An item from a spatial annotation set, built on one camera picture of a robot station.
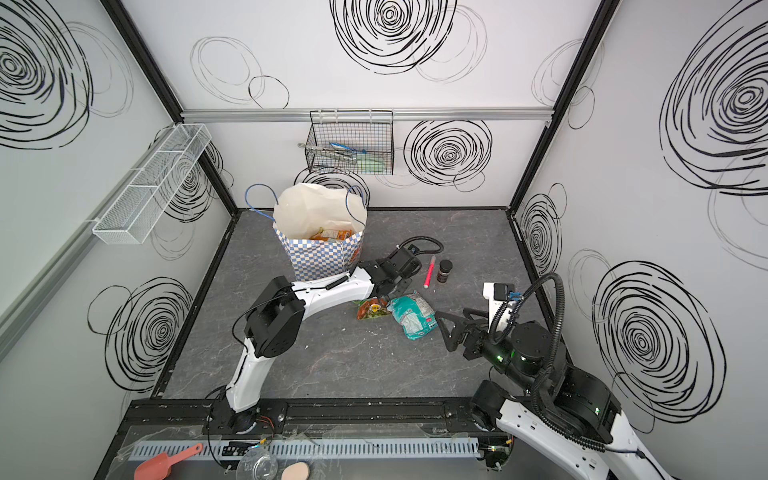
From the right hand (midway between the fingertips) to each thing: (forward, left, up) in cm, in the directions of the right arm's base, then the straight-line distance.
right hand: (447, 315), depth 59 cm
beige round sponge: (-24, +33, -29) cm, 50 cm away
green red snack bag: (+14, +18, -26) cm, 34 cm away
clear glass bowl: (-23, +42, -30) cm, 57 cm away
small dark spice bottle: (+26, -5, -21) cm, 33 cm away
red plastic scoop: (-24, +63, -27) cm, 72 cm away
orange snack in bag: (+44, +34, -26) cm, 61 cm away
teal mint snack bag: (+13, +5, -27) cm, 31 cm away
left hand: (+24, +8, -23) cm, 34 cm away
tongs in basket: (+53, +29, +4) cm, 61 cm away
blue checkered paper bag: (+42, +43, -14) cm, 62 cm away
